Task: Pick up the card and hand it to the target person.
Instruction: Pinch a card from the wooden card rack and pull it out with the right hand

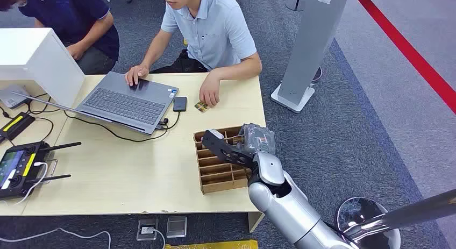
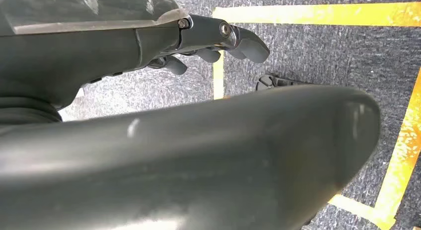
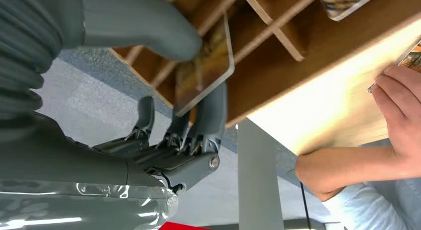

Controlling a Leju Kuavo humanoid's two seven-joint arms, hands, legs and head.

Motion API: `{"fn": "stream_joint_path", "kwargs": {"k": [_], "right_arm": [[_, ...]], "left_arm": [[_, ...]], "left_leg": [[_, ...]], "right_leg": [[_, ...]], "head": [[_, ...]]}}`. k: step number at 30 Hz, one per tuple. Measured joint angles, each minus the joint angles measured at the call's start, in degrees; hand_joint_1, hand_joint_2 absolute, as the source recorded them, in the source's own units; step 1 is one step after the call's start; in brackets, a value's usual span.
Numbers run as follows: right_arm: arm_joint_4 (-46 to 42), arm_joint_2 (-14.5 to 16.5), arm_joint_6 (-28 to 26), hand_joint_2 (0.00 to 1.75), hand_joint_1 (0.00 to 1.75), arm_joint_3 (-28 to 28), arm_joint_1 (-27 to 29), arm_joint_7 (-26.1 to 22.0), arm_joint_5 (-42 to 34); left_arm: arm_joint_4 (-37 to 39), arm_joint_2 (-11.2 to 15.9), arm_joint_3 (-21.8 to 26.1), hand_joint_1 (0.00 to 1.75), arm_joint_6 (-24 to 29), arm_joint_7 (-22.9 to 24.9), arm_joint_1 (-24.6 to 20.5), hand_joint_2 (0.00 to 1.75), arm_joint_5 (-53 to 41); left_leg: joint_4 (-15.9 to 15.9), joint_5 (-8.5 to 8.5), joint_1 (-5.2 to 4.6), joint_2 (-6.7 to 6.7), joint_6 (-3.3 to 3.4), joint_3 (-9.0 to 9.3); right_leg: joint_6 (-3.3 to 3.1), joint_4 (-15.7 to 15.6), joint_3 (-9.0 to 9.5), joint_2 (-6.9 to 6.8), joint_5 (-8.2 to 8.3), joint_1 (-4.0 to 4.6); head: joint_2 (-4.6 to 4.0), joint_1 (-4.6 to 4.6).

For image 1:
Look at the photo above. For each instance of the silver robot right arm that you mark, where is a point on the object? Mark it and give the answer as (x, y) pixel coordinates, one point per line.
(288, 208)

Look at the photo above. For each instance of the small colourful card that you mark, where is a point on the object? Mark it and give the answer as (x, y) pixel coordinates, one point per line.
(201, 106)

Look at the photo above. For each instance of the person's left hand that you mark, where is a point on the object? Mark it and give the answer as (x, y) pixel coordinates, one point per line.
(210, 90)

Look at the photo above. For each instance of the person's hand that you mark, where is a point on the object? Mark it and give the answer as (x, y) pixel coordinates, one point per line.
(136, 73)
(210, 90)

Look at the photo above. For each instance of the wooden divided card box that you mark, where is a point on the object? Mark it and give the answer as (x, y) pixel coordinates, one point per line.
(217, 176)

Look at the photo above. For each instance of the person at laptop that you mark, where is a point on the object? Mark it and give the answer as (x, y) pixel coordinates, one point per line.
(210, 30)

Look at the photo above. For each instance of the person's right hand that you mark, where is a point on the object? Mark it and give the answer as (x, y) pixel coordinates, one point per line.
(136, 73)

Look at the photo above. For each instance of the leaning person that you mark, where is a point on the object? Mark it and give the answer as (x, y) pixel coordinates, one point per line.
(78, 23)

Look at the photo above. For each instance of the small black portable drive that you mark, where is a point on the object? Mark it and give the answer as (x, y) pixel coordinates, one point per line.
(180, 104)

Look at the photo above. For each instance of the grey open laptop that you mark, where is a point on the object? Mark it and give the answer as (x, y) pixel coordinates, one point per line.
(124, 103)

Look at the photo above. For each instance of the grey standing pillar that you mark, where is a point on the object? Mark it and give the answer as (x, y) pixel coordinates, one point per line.
(310, 48)

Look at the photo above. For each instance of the grey floor socket lid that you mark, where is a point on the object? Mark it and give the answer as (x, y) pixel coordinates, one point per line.
(176, 226)

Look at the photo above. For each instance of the yellow object on floor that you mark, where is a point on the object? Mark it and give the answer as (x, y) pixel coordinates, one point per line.
(213, 245)

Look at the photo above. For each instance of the black stanchion base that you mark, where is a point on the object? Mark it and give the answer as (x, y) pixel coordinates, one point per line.
(295, 5)

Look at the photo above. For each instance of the floor socket with plug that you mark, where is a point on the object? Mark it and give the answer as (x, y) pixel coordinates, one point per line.
(147, 229)

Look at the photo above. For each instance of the red barrier belt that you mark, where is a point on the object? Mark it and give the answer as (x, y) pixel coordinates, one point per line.
(409, 53)

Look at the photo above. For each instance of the white box casing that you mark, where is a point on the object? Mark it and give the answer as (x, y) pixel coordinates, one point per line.
(35, 58)

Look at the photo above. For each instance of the black device with yellow label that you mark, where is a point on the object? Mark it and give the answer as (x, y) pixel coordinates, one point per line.
(16, 124)

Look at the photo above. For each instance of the black remote controller with antennas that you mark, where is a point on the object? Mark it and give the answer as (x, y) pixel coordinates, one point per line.
(18, 169)

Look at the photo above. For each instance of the small grey flat device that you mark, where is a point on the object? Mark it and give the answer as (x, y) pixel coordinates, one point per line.
(12, 96)

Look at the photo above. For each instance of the chrome stanchion post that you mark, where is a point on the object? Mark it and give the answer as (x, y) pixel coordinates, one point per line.
(370, 222)

